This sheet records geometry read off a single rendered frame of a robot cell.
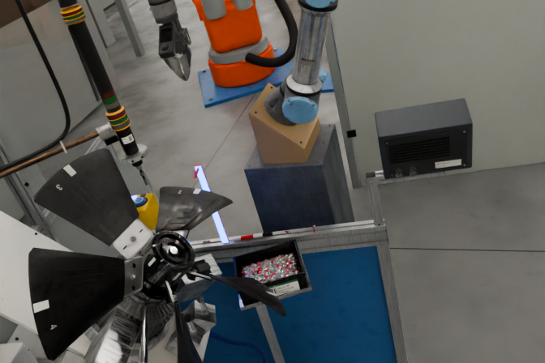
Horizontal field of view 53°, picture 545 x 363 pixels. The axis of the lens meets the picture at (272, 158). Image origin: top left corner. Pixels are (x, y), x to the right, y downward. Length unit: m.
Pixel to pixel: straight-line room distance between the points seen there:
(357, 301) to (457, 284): 0.84
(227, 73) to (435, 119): 3.80
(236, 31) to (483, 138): 2.63
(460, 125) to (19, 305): 1.22
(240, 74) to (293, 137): 3.31
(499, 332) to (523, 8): 1.61
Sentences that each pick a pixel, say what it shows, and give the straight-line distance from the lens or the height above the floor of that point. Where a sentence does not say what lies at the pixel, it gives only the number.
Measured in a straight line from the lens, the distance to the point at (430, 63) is 3.13.
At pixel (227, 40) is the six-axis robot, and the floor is 0.50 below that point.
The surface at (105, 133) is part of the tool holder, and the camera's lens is 1.29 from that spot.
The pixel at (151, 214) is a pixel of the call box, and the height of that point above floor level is 1.03.
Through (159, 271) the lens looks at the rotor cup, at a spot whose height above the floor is 1.21.
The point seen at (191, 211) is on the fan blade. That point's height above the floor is 1.18.
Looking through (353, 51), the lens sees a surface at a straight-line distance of 3.06.
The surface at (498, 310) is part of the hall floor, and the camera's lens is 2.71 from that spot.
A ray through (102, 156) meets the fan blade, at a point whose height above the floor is 1.41.
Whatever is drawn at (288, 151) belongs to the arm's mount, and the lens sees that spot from 1.94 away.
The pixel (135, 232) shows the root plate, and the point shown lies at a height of 1.26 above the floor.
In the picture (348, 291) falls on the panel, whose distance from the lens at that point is 2.05.
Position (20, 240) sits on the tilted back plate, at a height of 1.28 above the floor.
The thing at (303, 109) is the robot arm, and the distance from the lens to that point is 1.75.
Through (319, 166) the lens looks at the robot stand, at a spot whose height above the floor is 0.99.
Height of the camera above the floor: 2.02
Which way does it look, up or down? 30 degrees down
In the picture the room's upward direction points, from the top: 16 degrees counter-clockwise
